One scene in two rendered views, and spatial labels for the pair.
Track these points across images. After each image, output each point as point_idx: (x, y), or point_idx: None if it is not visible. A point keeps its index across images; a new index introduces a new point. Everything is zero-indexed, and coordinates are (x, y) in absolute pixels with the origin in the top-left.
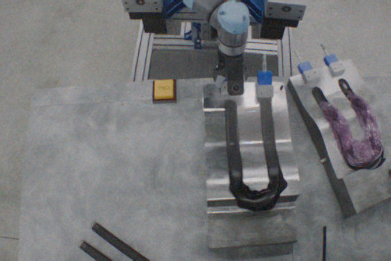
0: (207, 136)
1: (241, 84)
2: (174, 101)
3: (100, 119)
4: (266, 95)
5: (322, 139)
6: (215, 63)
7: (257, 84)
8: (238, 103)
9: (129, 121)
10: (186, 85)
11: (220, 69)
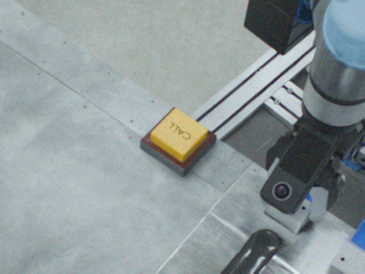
0: (175, 261)
1: (297, 190)
2: (180, 170)
3: (19, 100)
4: (349, 272)
5: None
6: (361, 219)
7: (350, 238)
8: (283, 249)
9: (71, 143)
10: (226, 161)
11: (286, 143)
